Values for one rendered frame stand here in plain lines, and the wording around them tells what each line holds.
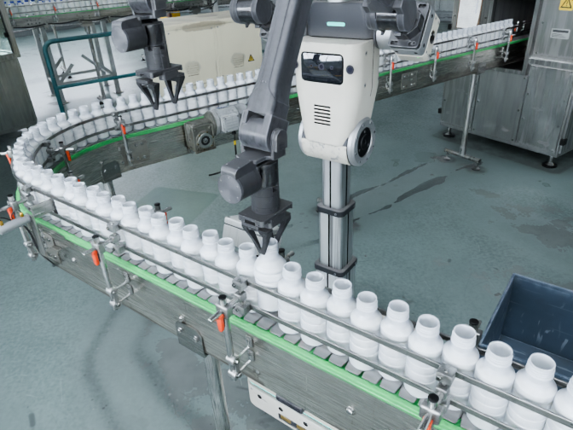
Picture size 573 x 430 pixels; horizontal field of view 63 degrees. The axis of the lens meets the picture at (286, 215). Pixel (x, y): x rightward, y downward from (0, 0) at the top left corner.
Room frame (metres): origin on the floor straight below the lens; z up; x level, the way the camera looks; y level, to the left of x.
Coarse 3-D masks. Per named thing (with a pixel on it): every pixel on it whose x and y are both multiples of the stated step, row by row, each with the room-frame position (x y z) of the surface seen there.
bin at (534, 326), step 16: (512, 288) 0.99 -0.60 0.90; (528, 288) 0.96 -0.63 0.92; (544, 288) 0.94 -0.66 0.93; (560, 288) 0.92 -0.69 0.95; (512, 304) 0.98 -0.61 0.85; (528, 304) 0.96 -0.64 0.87; (544, 304) 0.94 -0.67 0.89; (560, 304) 0.91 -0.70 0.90; (496, 320) 0.87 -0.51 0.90; (512, 320) 0.97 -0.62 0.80; (528, 320) 0.95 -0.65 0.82; (544, 320) 0.93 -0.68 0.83; (560, 320) 0.91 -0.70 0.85; (496, 336) 0.92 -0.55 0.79; (512, 336) 0.97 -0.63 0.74; (528, 336) 0.95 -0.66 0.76; (544, 336) 0.92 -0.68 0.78; (560, 336) 0.90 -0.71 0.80; (528, 352) 0.91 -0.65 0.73; (544, 352) 0.91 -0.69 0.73; (560, 352) 0.89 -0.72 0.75; (560, 368) 0.85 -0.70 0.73
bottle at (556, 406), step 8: (568, 384) 0.47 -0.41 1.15; (560, 392) 0.47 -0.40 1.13; (568, 392) 0.46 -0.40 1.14; (560, 400) 0.46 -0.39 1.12; (568, 400) 0.45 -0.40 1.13; (552, 408) 0.46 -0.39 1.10; (560, 408) 0.45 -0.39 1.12; (568, 408) 0.44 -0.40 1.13; (568, 416) 0.44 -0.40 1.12; (552, 424) 0.45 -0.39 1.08; (560, 424) 0.44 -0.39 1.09
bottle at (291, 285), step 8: (288, 264) 0.79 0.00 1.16; (296, 264) 0.79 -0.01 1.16; (288, 272) 0.76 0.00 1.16; (296, 272) 0.76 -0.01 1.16; (280, 280) 0.78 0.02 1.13; (288, 280) 0.76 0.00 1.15; (296, 280) 0.76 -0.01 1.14; (280, 288) 0.76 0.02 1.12; (288, 288) 0.75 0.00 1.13; (296, 288) 0.75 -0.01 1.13; (288, 296) 0.75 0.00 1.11; (296, 296) 0.75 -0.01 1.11; (280, 304) 0.76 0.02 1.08; (288, 304) 0.75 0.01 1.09; (280, 312) 0.76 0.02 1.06; (288, 312) 0.75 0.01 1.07; (296, 312) 0.75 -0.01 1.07; (288, 320) 0.75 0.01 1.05; (296, 320) 0.75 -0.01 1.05; (288, 328) 0.75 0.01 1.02
